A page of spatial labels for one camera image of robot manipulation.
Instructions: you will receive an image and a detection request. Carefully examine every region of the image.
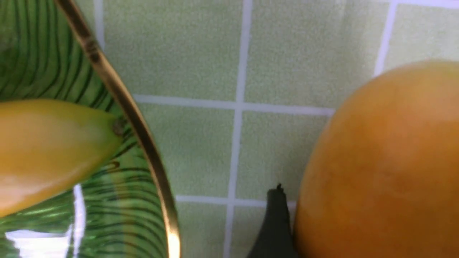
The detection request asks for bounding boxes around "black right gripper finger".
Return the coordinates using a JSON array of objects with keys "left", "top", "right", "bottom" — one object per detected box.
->
[{"left": 247, "top": 183, "right": 298, "bottom": 258}]

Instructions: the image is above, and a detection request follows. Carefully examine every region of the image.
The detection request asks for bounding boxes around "orange yellow mango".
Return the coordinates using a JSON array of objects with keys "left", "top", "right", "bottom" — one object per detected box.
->
[{"left": 294, "top": 60, "right": 459, "bottom": 258}]

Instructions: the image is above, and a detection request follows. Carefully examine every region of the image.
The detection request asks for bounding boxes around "yellow banana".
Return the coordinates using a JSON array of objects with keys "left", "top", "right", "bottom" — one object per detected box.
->
[{"left": 0, "top": 99, "right": 126, "bottom": 217}]

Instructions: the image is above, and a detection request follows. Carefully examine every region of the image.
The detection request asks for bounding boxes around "green leaf-shaped glass plate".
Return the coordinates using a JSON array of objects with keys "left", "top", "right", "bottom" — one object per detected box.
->
[{"left": 0, "top": 0, "right": 181, "bottom": 258}]

